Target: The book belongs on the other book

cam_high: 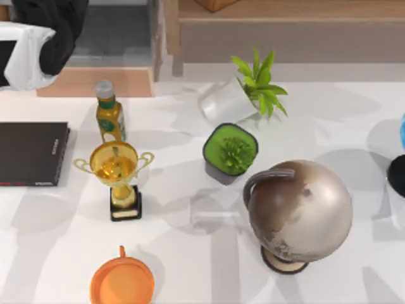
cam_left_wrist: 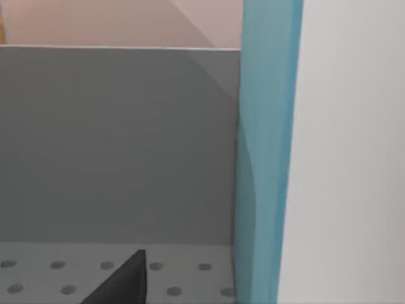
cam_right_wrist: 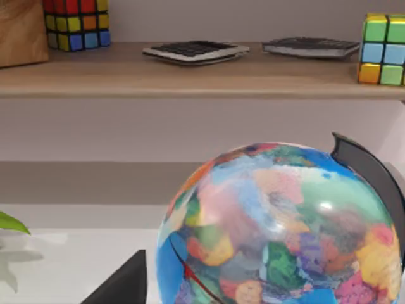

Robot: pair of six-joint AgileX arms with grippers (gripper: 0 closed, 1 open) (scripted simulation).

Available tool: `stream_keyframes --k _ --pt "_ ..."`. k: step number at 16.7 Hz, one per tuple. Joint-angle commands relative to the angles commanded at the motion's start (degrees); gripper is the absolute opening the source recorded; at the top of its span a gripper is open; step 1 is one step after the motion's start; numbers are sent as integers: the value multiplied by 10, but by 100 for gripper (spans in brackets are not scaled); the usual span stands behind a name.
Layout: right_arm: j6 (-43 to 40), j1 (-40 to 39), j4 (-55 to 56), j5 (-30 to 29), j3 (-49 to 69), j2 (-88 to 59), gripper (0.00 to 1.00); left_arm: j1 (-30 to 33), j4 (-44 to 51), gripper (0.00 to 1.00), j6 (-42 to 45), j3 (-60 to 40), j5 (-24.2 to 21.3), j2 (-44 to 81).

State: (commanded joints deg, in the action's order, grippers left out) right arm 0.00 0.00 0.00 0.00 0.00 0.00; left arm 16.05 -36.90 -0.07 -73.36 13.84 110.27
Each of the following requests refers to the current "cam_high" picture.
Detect dark pot with green plant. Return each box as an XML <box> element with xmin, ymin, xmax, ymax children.
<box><xmin>202</xmin><ymin>122</ymin><xmax>260</xmax><ymax>186</ymax></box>

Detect white pot with green plant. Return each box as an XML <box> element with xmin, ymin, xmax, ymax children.
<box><xmin>197</xmin><ymin>45</ymin><xmax>290</xmax><ymax>123</ymax></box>

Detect gold trophy with black base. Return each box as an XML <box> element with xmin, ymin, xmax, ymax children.
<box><xmin>73</xmin><ymin>140</ymin><xmax>156</xmax><ymax>222</ymax></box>

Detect yellow bottle with grey cap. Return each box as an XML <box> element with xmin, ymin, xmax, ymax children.
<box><xmin>95</xmin><ymin>80</ymin><xmax>128</xmax><ymax>144</ymax></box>

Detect brown globe on stand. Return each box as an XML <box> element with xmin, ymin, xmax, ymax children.
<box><xmin>242</xmin><ymin>158</ymin><xmax>354</xmax><ymax>274</ymax></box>

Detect pale wooden drawer front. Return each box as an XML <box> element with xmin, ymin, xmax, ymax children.
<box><xmin>36</xmin><ymin>66</ymin><xmax>155</xmax><ymax>98</ymax></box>

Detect wooden open shelves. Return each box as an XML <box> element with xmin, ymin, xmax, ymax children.
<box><xmin>151</xmin><ymin>0</ymin><xmax>405</xmax><ymax>78</ymax></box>

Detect grey pierced drawer inside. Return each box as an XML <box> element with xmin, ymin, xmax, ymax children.
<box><xmin>65</xmin><ymin>5</ymin><xmax>153</xmax><ymax>68</ymax></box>

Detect orange cup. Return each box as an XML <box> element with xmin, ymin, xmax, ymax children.
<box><xmin>89</xmin><ymin>244</ymin><xmax>157</xmax><ymax>304</ymax></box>

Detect black book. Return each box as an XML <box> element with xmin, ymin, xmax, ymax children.
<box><xmin>0</xmin><ymin>122</ymin><xmax>72</xmax><ymax>188</ymax></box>

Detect blue globe with black base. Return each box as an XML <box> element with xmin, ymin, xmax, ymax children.
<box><xmin>386</xmin><ymin>112</ymin><xmax>405</xmax><ymax>199</ymax></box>

